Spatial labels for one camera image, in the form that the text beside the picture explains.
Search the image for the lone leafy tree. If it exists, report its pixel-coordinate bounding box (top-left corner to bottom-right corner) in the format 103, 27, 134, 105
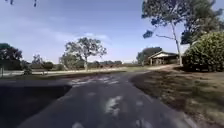
64, 36, 108, 72

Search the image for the pale concrete path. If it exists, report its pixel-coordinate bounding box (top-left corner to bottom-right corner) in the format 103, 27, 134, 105
16, 68, 201, 128

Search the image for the dark tree by building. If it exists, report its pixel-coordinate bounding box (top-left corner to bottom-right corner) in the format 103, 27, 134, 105
136, 46, 163, 66

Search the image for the low building with porch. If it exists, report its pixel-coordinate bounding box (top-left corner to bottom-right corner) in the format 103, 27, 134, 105
147, 50, 181, 66

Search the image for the pale cross road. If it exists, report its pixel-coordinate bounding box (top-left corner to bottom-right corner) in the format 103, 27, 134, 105
0, 65, 174, 77

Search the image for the robot's own part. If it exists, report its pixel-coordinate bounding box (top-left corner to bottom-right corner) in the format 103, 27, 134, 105
71, 121, 85, 128

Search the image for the dry brown grass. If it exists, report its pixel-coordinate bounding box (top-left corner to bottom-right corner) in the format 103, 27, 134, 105
129, 64, 224, 128

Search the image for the distant row of trees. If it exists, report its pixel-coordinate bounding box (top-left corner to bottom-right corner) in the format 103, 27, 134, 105
0, 42, 138, 72

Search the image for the tall thin-trunk tree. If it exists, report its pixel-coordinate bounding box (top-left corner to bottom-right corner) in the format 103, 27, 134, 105
140, 0, 224, 67

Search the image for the large round bush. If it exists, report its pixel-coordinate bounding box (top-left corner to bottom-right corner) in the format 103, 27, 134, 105
182, 31, 224, 73

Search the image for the shaded grass verge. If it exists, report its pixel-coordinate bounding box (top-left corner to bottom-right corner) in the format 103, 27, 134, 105
0, 73, 73, 128

